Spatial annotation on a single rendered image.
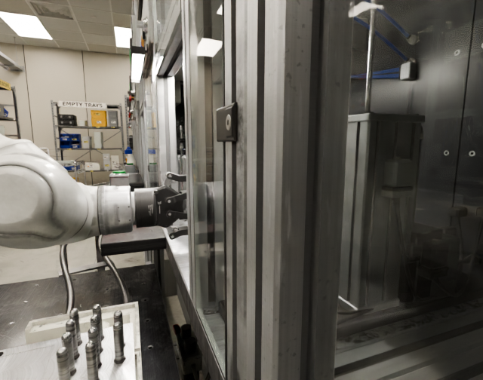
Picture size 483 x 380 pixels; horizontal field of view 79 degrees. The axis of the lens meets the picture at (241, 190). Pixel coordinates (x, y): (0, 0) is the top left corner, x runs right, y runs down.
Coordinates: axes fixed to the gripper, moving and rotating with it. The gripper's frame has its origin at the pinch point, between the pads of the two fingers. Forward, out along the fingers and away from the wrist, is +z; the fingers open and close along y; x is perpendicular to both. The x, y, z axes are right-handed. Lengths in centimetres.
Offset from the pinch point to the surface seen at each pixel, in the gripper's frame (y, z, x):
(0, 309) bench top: -32, -56, 34
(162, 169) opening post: 5.8, -12.9, 18.5
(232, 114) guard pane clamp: 14.0, -13.9, -39.0
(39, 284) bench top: -32, -50, 47
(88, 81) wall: 160, -101, 750
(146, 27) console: 40.6, -14.8, 22.4
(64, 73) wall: 175, -150, 750
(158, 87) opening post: 25.9, -12.9, 18.5
